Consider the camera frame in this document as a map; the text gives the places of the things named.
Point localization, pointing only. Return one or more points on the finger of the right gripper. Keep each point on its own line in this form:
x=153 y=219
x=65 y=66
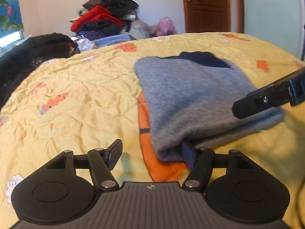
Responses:
x=273 y=95

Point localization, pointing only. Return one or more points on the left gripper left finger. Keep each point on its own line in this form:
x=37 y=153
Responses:
x=67 y=186

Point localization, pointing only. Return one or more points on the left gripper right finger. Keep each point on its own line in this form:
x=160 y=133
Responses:
x=234 y=186

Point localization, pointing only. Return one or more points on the grey and navy knit sweater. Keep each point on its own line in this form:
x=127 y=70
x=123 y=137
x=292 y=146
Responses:
x=191 y=100

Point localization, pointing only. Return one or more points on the pile of clothes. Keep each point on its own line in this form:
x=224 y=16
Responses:
x=103 y=18

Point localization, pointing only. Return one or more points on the white wardrobe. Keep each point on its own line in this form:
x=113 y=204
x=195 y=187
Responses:
x=280 y=22

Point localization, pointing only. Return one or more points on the yellow carrot print bedsheet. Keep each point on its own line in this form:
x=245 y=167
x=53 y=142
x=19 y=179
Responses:
x=91 y=99

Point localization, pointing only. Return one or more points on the brown wooden door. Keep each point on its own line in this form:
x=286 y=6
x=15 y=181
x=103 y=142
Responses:
x=207 y=16

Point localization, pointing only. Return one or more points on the pink plastic bag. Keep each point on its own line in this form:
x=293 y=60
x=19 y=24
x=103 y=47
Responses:
x=165 y=27

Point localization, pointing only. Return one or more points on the black coat on bed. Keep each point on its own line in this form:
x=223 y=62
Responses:
x=22 y=60

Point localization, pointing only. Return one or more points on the silver plastic bag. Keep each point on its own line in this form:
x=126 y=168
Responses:
x=84 y=44

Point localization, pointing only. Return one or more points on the light blue folded blanket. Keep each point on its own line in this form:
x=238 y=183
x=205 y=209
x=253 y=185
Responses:
x=111 y=40

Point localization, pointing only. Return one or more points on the blue floral curtain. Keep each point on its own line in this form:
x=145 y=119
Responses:
x=11 y=19

